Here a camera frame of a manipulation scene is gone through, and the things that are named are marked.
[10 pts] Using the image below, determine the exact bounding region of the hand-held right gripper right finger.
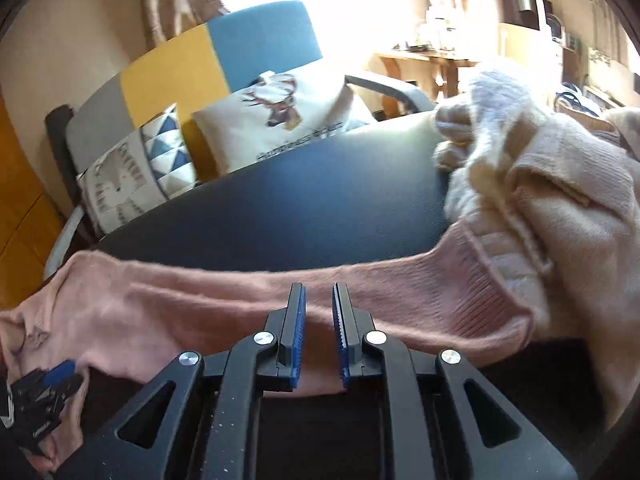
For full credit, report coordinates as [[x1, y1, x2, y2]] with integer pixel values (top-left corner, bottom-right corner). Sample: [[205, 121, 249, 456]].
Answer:
[[331, 282, 581, 480]]

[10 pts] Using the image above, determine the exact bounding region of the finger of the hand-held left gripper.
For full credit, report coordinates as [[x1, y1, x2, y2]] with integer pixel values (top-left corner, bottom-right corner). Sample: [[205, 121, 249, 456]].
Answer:
[[42, 360, 83, 396]]

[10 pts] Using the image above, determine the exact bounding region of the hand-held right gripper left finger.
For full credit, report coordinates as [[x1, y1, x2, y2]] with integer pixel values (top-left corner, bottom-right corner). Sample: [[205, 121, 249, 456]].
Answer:
[[57, 282, 307, 480]]

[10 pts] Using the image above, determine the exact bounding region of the pink knit sweater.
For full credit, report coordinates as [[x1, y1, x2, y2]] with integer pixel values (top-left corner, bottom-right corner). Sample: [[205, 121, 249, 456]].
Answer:
[[0, 220, 533, 476]]

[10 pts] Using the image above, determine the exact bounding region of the wooden panelled wardrobe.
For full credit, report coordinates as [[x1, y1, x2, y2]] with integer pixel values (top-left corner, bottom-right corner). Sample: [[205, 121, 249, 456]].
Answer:
[[0, 95, 66, 311]]

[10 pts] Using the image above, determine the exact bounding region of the tiger print cushion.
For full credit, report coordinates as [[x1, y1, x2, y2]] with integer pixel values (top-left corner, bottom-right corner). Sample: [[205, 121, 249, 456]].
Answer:
[[76, 102, 198, 236]]

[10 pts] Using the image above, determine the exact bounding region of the deer print cushion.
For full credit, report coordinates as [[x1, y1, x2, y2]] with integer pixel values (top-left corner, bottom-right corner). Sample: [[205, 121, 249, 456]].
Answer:
[[191, 62, 376, 177]]

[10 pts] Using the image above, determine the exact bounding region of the dark rolled mat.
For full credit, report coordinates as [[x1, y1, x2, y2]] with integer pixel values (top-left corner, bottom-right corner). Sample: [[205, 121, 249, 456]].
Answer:
[[44, 104, 98, 248]]

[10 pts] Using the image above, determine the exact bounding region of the cream knit sweater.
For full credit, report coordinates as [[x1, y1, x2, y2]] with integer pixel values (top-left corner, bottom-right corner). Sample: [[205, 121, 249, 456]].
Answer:
[[432, 57, 640, 433]]

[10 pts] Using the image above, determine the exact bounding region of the wooden side table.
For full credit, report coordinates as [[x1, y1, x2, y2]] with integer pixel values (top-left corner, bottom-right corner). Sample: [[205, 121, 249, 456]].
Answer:
[[375, 47, 481, 111]]

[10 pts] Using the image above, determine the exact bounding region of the grey yellow blue armchair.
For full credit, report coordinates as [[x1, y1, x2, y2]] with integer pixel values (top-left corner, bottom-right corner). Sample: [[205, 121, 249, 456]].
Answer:
[[42, 0, 436, 281]]

